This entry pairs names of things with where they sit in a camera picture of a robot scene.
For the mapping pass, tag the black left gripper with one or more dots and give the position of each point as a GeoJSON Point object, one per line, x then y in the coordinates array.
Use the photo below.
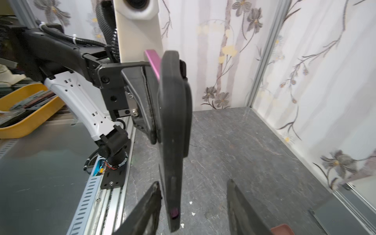
{"type": "Point", "coordinates": [131, 89]}

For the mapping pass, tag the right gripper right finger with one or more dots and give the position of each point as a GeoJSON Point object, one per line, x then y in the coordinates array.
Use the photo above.
{"type": "Point", "coordinates": [243, 219]}

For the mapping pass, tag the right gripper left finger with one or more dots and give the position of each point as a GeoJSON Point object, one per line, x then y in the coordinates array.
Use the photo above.
{"type": "Point", "coordinates": [144, 219]}

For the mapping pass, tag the black phone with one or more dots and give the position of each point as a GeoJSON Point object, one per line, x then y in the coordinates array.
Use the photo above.
{"type": "Point", "coordinates": [155, 62]}

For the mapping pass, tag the pink phone case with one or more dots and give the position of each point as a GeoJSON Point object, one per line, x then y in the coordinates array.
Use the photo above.
{"type": "Point", "coordinates": [282, 229]}

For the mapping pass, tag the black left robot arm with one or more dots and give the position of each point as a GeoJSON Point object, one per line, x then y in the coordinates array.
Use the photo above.
{"type": "Point", "coordinates": [45, 52]}

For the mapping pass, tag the yellow plastic tray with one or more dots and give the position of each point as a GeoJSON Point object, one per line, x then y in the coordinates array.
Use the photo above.
{"type": "Point", "coordinates": [25, 109]}

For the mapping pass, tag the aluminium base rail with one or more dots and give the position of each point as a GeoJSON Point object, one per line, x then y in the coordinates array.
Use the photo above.
{"type": "Point", "coordinates": [101, 211]}

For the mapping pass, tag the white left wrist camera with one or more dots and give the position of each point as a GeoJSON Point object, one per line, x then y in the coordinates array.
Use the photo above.
{"type": "Point", "coordinates": [138, 29]}

